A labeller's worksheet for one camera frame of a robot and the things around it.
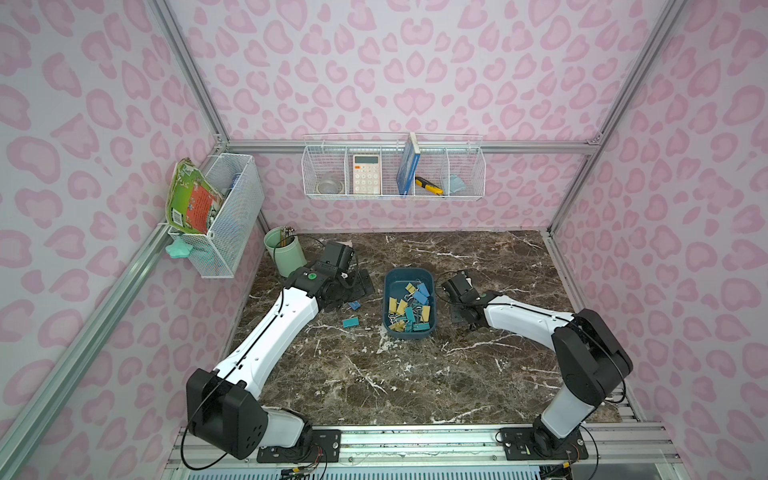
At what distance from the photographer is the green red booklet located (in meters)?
0.68

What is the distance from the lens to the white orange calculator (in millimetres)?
948

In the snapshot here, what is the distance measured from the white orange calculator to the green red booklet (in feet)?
1.35
